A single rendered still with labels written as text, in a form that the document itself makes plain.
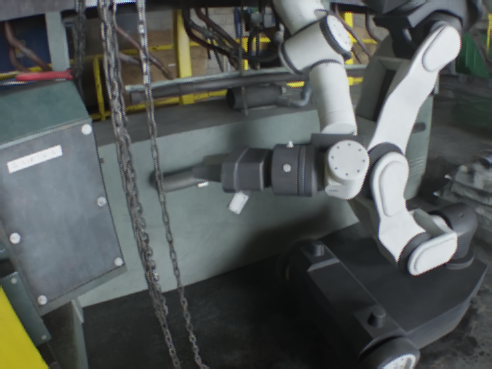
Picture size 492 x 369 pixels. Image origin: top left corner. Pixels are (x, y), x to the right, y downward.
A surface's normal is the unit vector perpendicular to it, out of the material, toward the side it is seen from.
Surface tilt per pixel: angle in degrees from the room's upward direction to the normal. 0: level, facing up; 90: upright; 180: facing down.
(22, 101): 45
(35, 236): 90
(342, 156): 49
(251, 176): 90
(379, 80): 90
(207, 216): 90
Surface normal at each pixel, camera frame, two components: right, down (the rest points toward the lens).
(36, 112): 0.47, -0.47
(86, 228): 0.73, 0.25
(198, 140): 0.46, 0.34
